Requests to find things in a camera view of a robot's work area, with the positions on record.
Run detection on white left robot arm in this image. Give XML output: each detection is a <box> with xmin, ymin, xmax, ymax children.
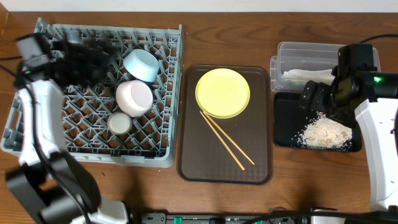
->
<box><xmin>6</xmin><ymin>35</ymin><xmax>129</xmax><ymax>223</ymax></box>

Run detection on pink white bowl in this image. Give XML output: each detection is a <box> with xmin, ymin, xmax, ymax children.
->
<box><xmin>116</xmin><ymin>80</ymin><xmax>154</xmax><ymax>118</ymax></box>

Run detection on light blue bowl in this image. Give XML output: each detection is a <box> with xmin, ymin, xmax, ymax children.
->
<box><xmin>123</xmin><ymin>49</ymin><xmax>160</xmax><ymax>83</ymax></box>

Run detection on yellow plate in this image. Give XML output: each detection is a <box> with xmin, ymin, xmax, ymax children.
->
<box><xmin>195</xmin><ymin>68</ymin><xmax>251</xmax><ymax>119</ymax></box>

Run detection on rice grains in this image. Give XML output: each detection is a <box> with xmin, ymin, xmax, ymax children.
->
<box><xmin>297</xmin><ymin>112</ymin><xmax>353</xmax><ymax>151</ymax></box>

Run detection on wooden chopstick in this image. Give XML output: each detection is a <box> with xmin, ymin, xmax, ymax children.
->
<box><xmin>202</xmin><ymin>111</ymin><xmax>256</xmax><ymax>166</ymax></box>
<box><xmin>199</xmin><ymin>111</ymin><xmax>246</xmax><ymax>171</ymax></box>

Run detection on white napkin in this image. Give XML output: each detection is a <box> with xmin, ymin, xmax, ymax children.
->
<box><xmin>282</xmin><ymin>69</ymin><xmax>335</xmax><ymax>83</ymax></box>

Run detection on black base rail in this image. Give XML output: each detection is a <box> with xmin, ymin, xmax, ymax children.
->
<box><xmin>129</xmin><ymin>206</ymin><xmax>397</xmax><ymax>224</ymax></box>

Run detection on clear plastic waste bin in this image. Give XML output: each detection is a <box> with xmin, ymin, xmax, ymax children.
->
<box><xmin>269</xmin><ymin>41</ymin><xmax>382</xmax><ymax>93</ymax></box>

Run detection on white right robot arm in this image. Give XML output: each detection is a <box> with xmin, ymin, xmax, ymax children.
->
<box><xmin>298</xmin><ymin>68</ymin><xmax>397</xmax><ymax>223</ymax></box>

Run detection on grey dishwasher rack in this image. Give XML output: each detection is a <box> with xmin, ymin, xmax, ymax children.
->
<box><xmin>0</xmin><ymin>17</ymin><xmax>184</xmax><ymax>169</ymax></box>

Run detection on brown serving tray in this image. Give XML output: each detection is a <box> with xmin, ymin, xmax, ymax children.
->
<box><xmin>177</xmin><ymin>65</ymin><xmax>272</xmax><ymax>185</ymax></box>

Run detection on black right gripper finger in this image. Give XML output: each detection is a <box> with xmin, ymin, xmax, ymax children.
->
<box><xmin>298</xmin><ymin>80</ymin><xmax>317</xmax><ymax>109</ymax></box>
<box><xmin>310</xmin><ymin>83</ymin><xmax>331</xmax><ymax>113</ymax></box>

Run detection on black plastic tray bin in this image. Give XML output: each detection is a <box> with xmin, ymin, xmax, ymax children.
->
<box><xmin>274</xmin><ymin>92</ymin><xmax>362</xmax><ymax>152</ymax></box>

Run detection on small white cup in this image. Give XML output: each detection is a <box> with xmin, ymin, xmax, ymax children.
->
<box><xmin>107</xmin><ymin>112</ymin><xmax>132</xmax><ymax>134</ymax></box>

